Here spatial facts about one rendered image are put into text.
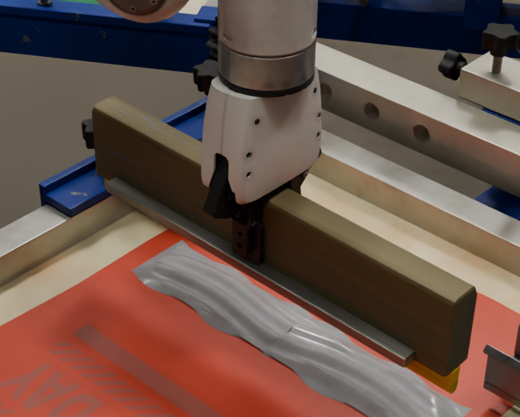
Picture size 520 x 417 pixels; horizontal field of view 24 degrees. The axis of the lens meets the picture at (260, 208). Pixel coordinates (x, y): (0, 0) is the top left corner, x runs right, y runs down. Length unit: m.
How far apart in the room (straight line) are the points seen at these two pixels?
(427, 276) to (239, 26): 0.23
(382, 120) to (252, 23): 0.48
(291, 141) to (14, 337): 0.35
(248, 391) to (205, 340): 0.08
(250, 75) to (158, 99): 2.51
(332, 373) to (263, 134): 0.25
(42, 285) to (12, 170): 1.96
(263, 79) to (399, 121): 0.44
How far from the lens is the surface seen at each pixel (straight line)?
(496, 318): 1.17
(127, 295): 1.18
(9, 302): 1.19
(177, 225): 1.06
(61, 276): 1.21
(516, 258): 1.21
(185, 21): 1.55
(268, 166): 0.95
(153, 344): 1.12
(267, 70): 0.90
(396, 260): 0.92
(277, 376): 1.08
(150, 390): 1.07
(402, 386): 1.08
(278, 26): 0.88
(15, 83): 3.55
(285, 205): 0.97
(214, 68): 1.33
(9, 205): 3.02
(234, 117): 0.91
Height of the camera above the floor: 1.69
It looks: 35 degrees down
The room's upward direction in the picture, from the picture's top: straight up
